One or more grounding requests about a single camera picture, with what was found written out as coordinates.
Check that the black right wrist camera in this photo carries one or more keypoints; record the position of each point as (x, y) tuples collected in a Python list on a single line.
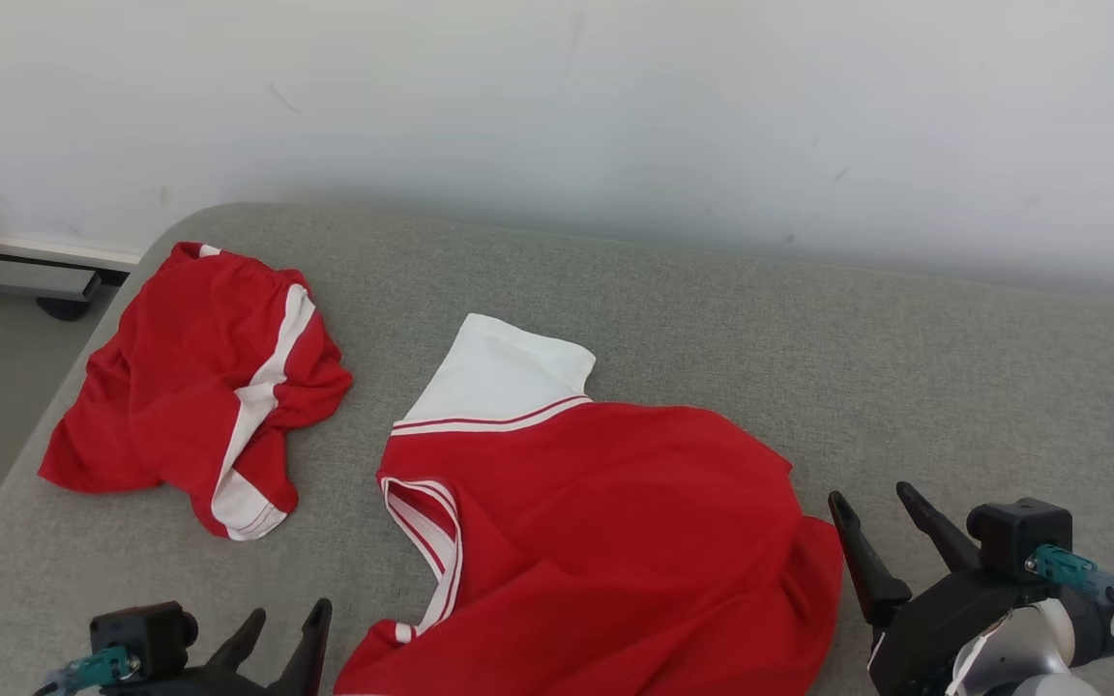
[(1016, 536)]

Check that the red shorts with white stripes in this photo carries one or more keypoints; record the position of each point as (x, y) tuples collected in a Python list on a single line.
[(190, 387)]

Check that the grey metal base bar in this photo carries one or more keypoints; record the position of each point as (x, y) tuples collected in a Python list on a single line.
[(25, 278)]

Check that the red jersey with white sleeves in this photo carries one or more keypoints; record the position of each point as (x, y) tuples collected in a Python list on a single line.
[(596, 541)]

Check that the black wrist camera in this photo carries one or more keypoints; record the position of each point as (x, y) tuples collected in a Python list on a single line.
[(141, 633), (1016, 536)]

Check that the teal camera connector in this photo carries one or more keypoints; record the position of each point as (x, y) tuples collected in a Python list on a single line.
[(1070, 568), (93, 669)]

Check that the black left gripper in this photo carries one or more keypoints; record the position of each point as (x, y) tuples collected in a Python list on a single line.
[(190, 684)]

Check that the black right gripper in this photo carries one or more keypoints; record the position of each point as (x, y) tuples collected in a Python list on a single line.
[(924, 638)]

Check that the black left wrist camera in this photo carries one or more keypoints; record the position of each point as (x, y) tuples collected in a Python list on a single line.
[(141, 633)]

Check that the teal left camera connector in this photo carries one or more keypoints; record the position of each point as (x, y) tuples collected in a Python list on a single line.
[(93, 669)]

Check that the black caster wheel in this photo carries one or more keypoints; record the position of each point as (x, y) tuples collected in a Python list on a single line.
[(64, 309)]

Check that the teal right camera connector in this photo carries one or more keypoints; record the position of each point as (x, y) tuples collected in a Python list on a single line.
[(1070, 568)]

